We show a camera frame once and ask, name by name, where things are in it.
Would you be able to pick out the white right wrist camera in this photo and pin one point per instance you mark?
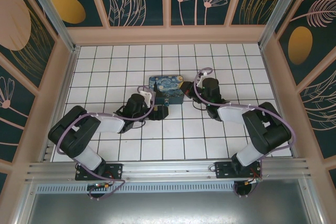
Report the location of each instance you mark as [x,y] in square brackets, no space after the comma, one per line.
[202,77]

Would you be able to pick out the aluminium table side rail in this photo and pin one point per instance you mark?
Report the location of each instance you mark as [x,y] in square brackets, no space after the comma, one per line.
[64,87]
[276,90]

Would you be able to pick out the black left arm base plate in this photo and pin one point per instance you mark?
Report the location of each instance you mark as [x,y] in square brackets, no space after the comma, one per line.
[115,170]

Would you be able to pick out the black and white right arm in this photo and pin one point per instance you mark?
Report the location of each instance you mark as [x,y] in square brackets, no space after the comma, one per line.
[267,129]

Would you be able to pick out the starry night tin box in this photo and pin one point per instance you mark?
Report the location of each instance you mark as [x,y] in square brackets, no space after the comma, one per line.
[168,87]

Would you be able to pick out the long aluminium mounting rail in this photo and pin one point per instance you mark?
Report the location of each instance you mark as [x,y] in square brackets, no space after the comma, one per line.
[168,169]

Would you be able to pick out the brushed grey metal panel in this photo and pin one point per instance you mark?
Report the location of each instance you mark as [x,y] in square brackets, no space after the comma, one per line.
[168,208]

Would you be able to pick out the slanted aluminium corner post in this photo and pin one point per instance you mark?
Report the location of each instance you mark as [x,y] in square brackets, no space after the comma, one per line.
[281,11]
[56,16]

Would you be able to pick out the small blue padlock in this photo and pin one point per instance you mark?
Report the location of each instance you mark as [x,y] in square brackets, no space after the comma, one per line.
[166,102]

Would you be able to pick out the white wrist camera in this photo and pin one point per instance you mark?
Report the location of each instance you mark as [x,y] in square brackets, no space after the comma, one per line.
[146,97]
[202,77]

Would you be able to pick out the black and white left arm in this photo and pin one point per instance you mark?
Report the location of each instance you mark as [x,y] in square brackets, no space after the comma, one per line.
[73,129]

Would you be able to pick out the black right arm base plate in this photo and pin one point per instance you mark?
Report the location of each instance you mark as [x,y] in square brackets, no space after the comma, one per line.
[223,170]

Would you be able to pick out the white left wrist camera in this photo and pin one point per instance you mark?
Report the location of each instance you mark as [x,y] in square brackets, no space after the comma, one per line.
[146,97]

